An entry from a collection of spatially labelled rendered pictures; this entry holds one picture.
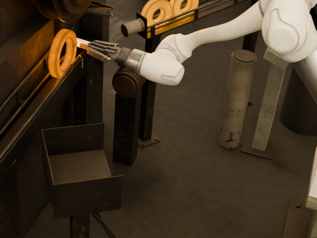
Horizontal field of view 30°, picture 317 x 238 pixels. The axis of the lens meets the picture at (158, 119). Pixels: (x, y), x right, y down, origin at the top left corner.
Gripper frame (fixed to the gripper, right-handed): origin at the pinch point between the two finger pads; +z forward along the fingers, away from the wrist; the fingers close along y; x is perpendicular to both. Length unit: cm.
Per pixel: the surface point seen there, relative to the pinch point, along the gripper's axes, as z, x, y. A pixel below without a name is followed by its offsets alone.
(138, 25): -11.9, -4.4, 34.2
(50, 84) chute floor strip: 3.2, -9.2, -18.8
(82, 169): -25, -12, -52
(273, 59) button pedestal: -71, -10, 52
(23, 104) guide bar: 4.0, -6.7, -37.5
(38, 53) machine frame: 8.1, 3.4, -19.8
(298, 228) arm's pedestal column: -105, -63, 10
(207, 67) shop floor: -34, -71, 126
